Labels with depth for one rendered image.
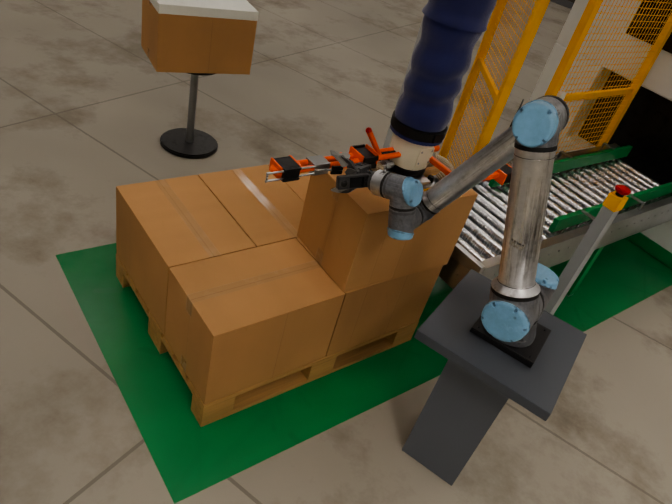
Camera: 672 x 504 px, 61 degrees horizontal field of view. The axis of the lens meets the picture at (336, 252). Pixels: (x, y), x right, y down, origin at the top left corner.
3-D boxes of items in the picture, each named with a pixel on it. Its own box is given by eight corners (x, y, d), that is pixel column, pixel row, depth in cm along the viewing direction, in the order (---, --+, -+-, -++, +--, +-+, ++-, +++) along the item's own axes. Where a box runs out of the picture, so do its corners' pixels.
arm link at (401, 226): (421, 234, 202) (424, 201, 196) (405, 245, 193) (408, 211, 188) (397, 228, 206) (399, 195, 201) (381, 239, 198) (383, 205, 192)
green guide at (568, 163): (615, 149, 436) (621, 139, 431) (627, 156, 430) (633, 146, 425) (478, 178, 345) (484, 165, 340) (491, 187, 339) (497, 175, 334)
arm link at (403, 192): (408, 212, 187) (411, 183, 183) (378, 203, 194) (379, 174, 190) (424, 205, 193) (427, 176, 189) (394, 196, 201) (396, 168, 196)
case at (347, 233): (397, 216, 293) (421, 147, 269) (447, 264, 269) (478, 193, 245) (296, 235, 261) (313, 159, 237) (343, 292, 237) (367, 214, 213)
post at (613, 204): (526, 336, 327) (616, 190, 268) (535, 344, 323) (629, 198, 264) (519, 339, 323) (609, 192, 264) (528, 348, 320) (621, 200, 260)
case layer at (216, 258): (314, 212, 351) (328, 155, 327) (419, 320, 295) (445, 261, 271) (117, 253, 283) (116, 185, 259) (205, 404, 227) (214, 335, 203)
